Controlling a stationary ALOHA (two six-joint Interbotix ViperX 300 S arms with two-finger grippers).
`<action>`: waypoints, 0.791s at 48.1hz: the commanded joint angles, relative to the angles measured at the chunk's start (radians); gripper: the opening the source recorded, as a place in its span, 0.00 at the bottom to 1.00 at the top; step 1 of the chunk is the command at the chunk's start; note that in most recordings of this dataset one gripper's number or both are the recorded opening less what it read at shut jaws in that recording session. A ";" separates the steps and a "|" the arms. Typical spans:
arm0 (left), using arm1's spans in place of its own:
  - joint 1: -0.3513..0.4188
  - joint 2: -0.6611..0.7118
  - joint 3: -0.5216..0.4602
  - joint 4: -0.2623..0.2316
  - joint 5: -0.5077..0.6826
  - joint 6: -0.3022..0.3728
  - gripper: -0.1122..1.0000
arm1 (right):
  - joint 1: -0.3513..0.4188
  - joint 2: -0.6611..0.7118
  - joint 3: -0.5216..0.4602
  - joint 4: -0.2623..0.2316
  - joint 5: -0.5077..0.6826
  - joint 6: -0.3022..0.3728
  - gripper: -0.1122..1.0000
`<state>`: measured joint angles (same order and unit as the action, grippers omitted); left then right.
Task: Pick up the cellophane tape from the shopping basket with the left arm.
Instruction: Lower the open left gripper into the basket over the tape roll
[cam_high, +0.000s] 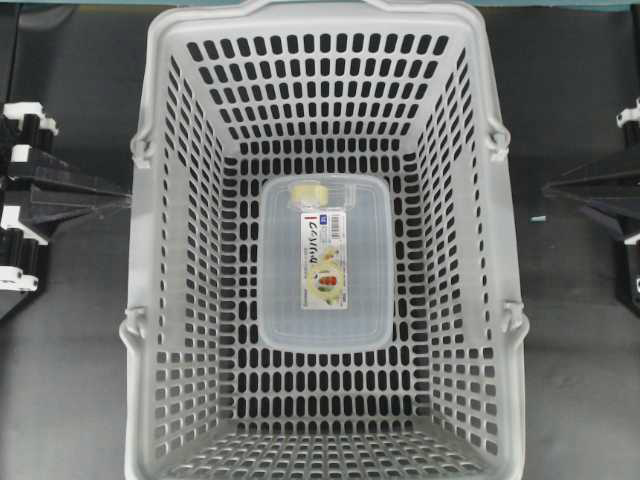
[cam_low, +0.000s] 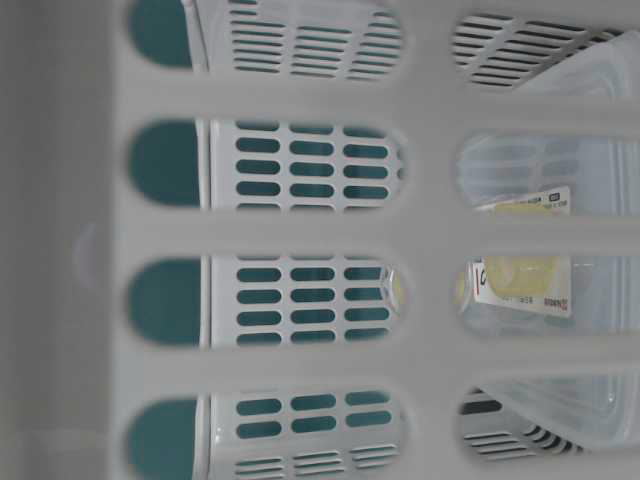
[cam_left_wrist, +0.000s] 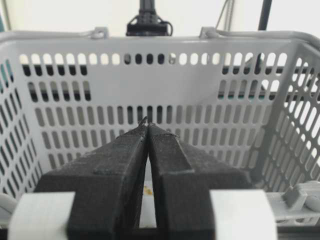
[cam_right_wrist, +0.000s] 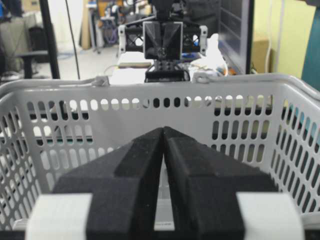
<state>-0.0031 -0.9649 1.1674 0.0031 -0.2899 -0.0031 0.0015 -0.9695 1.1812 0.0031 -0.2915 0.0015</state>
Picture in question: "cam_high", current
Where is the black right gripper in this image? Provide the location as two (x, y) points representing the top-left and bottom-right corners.
(530, 105), (639, 306)

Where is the clear plastic food container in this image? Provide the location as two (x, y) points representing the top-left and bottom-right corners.
(257, 174), (394, 354)

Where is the grey plastic shopping basket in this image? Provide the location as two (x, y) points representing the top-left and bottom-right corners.
(120, 1), (529, 479)

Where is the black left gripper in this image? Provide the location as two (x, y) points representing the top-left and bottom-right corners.
(1, 102), (132, 319)

